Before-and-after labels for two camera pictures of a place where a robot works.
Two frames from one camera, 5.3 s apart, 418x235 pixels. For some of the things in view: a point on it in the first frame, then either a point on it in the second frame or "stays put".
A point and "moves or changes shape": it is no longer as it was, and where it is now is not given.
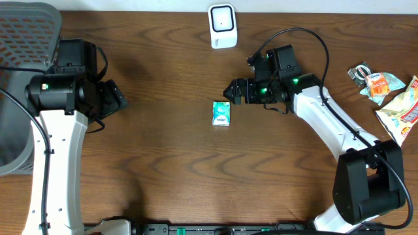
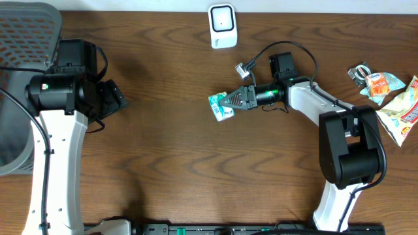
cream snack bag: [398, 117] stays put
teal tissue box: [221, 113] moves or changes shape
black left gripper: [111, 98] stays put
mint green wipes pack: [394, 83] stays put
